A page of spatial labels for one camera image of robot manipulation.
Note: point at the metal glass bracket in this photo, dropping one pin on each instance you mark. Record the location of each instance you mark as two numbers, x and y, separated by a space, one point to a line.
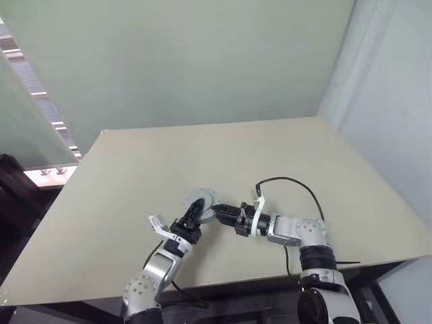
44 171
60 169

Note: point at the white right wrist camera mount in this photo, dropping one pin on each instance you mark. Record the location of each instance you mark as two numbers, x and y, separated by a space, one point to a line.
260 216

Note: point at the dark table frame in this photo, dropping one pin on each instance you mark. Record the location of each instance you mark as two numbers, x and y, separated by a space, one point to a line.
236 293

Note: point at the reddish window ledge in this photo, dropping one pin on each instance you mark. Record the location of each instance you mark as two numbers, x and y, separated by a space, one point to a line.
47 179

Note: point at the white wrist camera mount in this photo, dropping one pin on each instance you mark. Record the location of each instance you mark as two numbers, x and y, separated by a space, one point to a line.
158 224
260 216

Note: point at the frosted glass partition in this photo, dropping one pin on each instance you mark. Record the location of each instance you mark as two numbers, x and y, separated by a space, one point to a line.
27 135

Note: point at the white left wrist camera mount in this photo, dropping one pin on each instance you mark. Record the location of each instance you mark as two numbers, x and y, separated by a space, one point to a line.
158 224

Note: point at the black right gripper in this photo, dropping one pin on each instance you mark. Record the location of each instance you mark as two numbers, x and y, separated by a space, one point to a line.
244 222

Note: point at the round grey motor lid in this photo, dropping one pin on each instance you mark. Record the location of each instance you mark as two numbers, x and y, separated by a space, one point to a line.
202 194

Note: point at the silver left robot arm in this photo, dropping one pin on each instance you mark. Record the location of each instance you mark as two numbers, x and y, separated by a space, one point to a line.
158 266

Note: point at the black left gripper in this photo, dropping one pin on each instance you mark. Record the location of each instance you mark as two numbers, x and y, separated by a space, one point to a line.
187 233

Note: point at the dark wooden cabinet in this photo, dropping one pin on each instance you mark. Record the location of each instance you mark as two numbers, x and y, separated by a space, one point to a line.
13 202

